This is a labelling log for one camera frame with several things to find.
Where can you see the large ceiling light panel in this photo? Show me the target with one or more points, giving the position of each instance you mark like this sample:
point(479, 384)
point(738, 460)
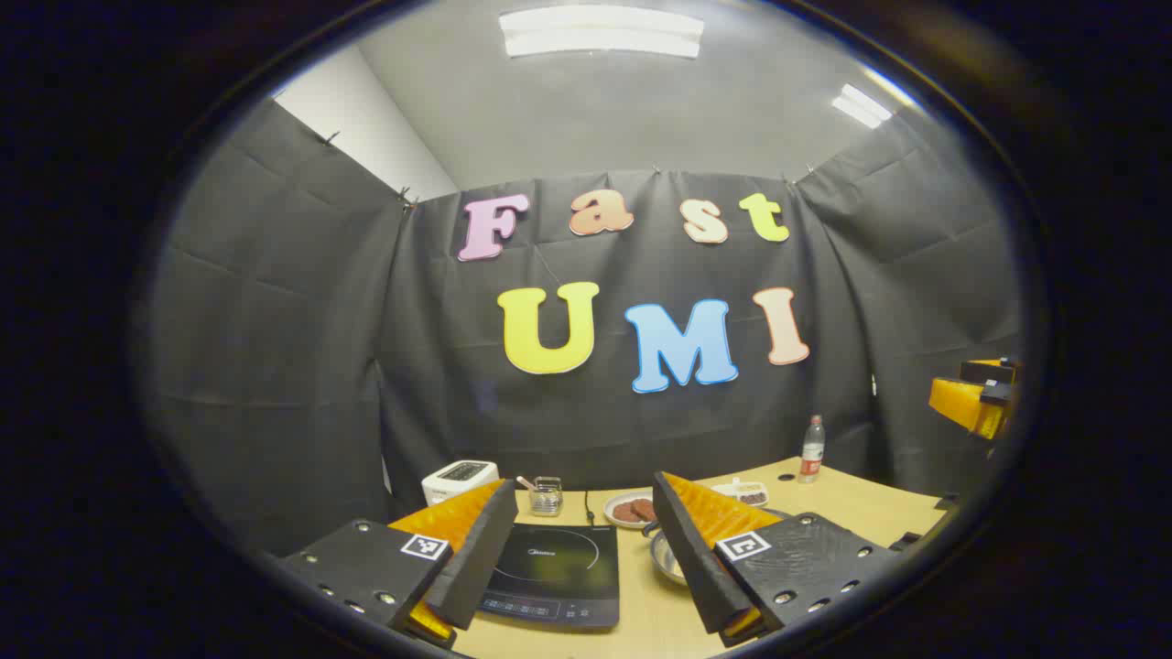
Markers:
point(600, 32)

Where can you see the white toaster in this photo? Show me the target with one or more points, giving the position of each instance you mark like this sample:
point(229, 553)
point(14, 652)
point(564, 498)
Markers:
point(458, 478)

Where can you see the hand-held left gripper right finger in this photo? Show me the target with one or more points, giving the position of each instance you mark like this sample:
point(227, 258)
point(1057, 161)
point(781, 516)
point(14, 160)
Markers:
point(691, 558)

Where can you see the white round plate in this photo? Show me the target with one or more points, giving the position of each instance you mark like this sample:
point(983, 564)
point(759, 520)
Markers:
point(615, 520)

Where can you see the black induction cooktop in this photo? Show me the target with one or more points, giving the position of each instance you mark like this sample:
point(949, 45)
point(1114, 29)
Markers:
point(558, 577)

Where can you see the white divided dish with beans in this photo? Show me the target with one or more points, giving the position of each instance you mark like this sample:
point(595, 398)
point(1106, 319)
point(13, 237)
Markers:
point(746, 494)

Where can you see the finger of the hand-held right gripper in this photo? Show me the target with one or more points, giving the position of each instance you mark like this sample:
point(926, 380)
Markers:
point(989, 371)
point(961, 403)

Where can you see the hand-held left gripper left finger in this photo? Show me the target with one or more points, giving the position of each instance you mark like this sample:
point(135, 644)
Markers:
point(481, 558)

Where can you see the raw meat patty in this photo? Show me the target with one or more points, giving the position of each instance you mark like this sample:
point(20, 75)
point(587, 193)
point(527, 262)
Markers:
point(645, 508)
point(624, 513)

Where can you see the small ceiling light panel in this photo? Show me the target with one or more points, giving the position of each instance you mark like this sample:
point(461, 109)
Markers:
point(861, 105)

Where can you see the stainless steel pot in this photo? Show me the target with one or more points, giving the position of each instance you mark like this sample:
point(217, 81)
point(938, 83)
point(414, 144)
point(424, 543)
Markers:
point(667, 560)

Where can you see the clear plastic water bottle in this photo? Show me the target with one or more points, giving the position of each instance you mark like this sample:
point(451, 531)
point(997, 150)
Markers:
point(811, 453)

